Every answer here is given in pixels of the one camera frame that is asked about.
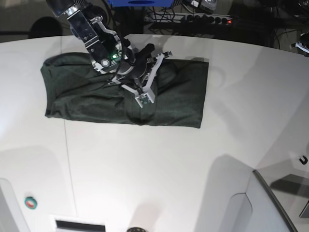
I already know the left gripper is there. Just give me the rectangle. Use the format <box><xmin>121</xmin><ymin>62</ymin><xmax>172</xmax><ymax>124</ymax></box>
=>
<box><xmin>291</xmin><ymin>36</ymin><xmax>309</xmax><ymax>57</ymax></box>

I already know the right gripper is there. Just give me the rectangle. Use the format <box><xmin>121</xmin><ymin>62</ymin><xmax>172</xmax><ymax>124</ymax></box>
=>
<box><xmin>113</xmin><ymin>43</ymin><xmax>172</xmax><ymax>97</ymax></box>

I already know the dark green t-shirt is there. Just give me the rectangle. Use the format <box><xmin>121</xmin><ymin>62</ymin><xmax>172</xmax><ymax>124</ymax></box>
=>
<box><xmin>41</xmin><ymin>53</ymin><xmax>209</xmax><ymax>128</ymax></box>

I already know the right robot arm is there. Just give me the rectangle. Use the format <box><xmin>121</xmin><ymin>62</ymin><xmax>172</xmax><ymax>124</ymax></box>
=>
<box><xmin>46</xmin><ymin>0</ymin><xmax>172</xmax><ymax>102</ymax></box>

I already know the grey power strip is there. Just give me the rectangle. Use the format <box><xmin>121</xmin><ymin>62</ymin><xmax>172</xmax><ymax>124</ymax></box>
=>
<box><xmin>144</xmin><ymin>12</ymin><xmax>234</xmax><ymax>25</ymax></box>

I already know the blue plastic bin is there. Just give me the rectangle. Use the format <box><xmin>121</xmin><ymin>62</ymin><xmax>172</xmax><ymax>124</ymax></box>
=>
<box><xmin>108</xmin><ymin>0</ymin><xmax>174</xmax><ymax>7</ymax></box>

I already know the black U-shaped hook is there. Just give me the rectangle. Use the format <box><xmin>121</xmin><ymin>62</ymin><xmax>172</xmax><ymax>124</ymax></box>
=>
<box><xmin>299</xmin><ymin>156</ymin><xmax>309</xmax><ymax>165</ymax></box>

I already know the small black round object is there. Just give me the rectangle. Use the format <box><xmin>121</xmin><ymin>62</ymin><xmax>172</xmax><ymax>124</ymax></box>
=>
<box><xmin>126</xmin><ymin>227</ymin><xmax>146</xmax><ymax>232</ymax></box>

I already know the green red tape roll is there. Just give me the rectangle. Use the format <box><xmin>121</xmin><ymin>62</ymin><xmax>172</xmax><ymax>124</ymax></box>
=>
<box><xmin>24</xmin><ymin>196</ymin><xmax>38</xmax><ymax>210</ymax></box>

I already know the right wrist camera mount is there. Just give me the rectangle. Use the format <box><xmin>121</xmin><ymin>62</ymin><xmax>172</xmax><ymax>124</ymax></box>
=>
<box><xmin>135</xmin><ymin>92</ymin><xmax>155</xmax><ymax>108</ymax></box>

